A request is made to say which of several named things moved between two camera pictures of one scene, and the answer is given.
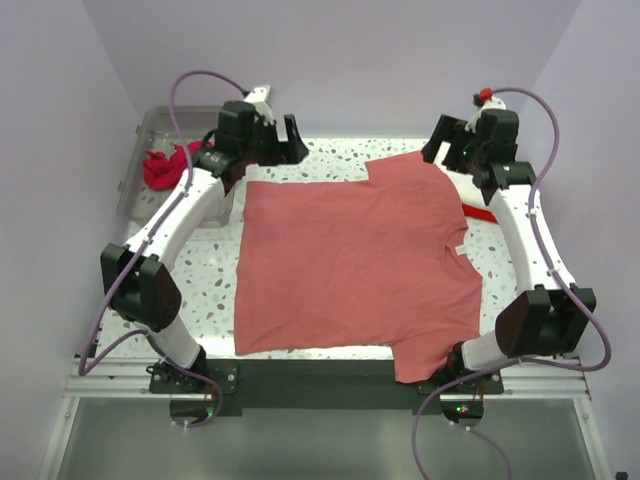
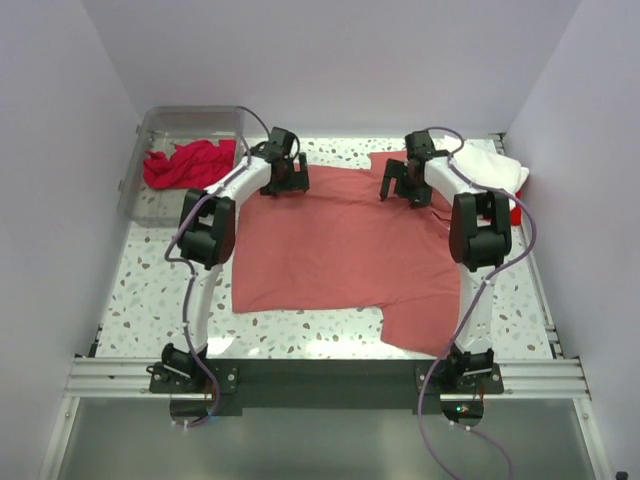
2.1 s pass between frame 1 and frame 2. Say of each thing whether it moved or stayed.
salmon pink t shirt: moved
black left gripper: moved
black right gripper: moved
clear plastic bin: stayed
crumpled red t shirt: stayed
